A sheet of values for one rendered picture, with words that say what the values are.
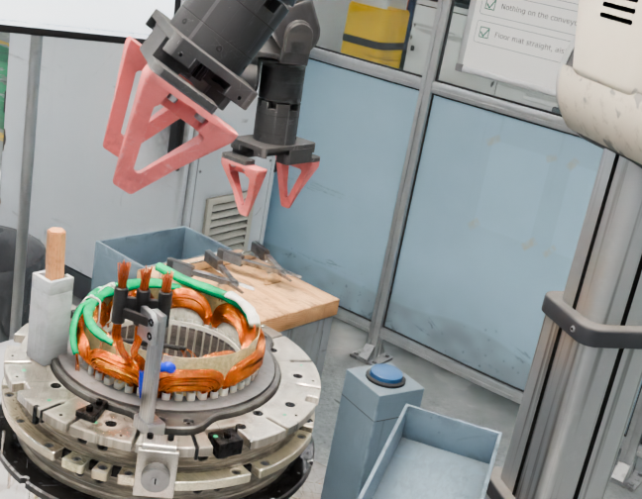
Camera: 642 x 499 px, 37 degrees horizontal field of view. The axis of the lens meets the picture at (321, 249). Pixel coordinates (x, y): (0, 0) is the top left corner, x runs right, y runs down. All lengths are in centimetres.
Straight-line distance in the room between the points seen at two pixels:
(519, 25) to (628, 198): 211
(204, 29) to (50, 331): 43
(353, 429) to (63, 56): 266
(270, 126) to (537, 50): 196
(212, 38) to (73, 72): 302
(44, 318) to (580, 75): 62
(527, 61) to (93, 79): 151
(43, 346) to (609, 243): 61
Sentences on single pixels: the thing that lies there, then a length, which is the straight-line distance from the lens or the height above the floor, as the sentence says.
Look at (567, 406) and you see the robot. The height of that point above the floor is 107.
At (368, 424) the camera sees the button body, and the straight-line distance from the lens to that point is 117.
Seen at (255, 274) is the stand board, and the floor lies 106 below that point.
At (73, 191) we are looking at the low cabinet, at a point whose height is 41.
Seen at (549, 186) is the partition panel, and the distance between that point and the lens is 319.
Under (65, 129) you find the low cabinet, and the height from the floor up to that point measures 63.
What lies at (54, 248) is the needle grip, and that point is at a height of 121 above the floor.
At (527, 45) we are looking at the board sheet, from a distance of 315.
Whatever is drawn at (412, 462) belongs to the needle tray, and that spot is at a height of 102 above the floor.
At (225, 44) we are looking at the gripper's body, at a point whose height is 147.
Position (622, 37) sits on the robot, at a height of 149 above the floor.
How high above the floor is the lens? 156
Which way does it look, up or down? 19 degrees down
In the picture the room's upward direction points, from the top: 10 degrees clockwise
